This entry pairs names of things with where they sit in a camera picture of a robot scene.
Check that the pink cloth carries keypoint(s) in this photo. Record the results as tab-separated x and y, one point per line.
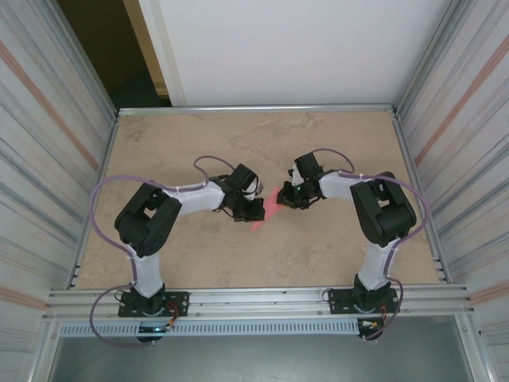
272	205

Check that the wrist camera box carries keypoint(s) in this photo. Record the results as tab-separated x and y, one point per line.
295	175
254	190

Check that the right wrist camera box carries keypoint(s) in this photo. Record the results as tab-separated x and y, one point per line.
295	175

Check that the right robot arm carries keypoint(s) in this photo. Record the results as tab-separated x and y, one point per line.
385	211

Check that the white door frame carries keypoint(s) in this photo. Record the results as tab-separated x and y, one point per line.
167	51

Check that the black base controller box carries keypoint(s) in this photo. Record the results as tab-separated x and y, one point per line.
153	334
370	330

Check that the aluminium mounting rail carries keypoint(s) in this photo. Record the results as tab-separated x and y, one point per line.
254	302

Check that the aluminium table edge rail long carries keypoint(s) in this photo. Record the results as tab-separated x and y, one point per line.
254	109

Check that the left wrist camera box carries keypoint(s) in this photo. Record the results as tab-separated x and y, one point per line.
254	190

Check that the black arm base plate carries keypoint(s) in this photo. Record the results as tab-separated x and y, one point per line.
179	304
338	300

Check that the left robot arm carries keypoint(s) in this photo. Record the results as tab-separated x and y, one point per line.
147	223

